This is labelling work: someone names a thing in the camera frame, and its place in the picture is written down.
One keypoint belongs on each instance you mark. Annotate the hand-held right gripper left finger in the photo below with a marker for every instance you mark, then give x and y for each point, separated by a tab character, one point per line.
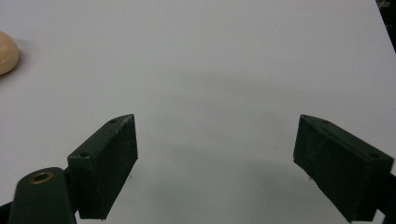
102	168

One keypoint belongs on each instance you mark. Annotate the beige egg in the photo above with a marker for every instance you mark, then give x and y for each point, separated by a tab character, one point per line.
7	53

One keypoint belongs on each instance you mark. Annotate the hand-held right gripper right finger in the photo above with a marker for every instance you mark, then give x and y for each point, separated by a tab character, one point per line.
339	168

